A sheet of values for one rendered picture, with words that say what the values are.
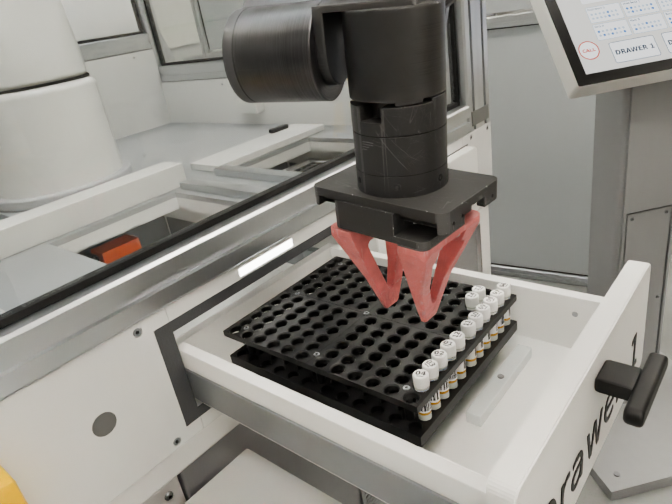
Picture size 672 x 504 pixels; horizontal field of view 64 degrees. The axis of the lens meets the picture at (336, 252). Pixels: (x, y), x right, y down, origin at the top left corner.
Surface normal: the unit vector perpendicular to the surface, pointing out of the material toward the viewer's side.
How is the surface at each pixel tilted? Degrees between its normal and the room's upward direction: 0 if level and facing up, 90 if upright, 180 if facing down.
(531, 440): 0
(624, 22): 50
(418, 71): 94
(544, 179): 90
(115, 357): 90
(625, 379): 0
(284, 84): 121
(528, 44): 90
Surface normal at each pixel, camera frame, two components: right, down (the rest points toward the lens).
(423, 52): 0.42, 0.38
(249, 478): -0.15, -0.90
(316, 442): -0.63, 0.41
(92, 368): 0.76, 0.16
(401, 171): -0.07, 0.47
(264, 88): -0.27, 0.84
